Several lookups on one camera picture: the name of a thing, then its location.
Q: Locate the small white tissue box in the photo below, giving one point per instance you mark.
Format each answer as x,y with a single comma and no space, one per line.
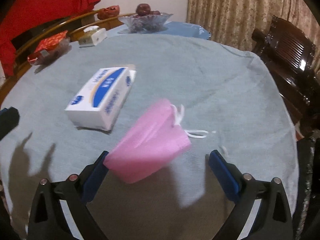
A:
92,36

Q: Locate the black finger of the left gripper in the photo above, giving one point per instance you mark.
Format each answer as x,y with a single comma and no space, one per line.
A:
9,119

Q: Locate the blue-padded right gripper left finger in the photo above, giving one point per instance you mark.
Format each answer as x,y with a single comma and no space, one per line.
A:
47,220

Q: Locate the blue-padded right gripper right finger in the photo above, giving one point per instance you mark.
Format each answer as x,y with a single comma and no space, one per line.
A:
273,219

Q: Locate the dark red fruit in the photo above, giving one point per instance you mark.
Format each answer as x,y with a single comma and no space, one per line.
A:
143,9

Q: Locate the beige patterned curtain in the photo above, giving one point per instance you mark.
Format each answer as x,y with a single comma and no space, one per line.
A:
232,22

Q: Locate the black trash bag bin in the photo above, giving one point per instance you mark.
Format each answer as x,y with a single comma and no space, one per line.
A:
306,216

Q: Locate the pink face mask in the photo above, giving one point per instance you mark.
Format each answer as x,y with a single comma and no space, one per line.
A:
155,139

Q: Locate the grey-blue table cloth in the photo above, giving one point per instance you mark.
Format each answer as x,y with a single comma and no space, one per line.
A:
228,92

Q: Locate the dark wooden armchair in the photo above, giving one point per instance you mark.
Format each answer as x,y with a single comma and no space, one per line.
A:
288,55

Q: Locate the glass fruit bowl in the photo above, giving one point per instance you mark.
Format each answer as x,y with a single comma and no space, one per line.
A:
145,24

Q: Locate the white alcohol wipes box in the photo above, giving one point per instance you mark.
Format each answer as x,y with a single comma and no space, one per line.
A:
98,103

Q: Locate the red cloth on TV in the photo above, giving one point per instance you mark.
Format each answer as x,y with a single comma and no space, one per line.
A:
27,14

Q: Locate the red snack packet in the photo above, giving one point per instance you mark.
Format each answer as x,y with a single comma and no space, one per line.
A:
50,49

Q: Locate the blue plastic table cover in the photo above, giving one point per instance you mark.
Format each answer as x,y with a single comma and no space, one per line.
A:
170,28

